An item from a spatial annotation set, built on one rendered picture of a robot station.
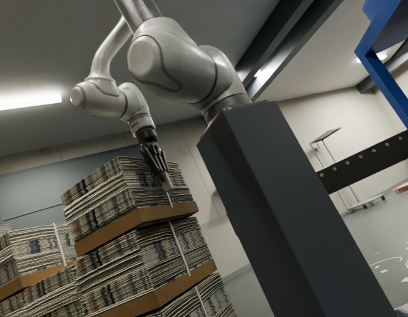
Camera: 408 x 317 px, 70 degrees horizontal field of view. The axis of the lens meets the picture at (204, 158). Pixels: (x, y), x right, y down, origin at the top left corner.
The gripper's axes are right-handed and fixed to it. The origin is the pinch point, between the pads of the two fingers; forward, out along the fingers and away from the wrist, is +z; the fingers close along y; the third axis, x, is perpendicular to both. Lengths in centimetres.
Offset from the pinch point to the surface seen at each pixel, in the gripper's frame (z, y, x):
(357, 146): -48, -852, 103
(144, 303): 32.5, 18.6, -10.6
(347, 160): 18, -65, 54
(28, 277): 8, 16, -62
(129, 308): 32.1, 18.5, -16.6
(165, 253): 22.2, 7.4, -6.1
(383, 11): -53, -114, 117
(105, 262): 17.1, 17.5, -20.7
